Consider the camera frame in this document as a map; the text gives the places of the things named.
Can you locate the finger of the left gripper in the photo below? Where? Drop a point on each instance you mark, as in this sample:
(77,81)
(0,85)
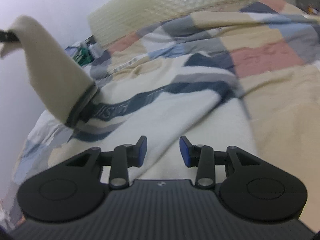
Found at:
(7,36)

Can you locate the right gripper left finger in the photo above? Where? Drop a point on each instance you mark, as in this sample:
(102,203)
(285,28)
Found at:
(124,157)

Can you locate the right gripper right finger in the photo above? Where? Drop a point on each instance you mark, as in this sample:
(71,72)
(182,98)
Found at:
(202,157)

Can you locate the green printed bag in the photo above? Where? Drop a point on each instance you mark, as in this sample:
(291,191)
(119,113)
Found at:
(82,56)

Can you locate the patchwork plaid duvet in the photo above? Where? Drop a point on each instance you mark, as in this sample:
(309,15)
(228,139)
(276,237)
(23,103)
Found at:
(275,51)

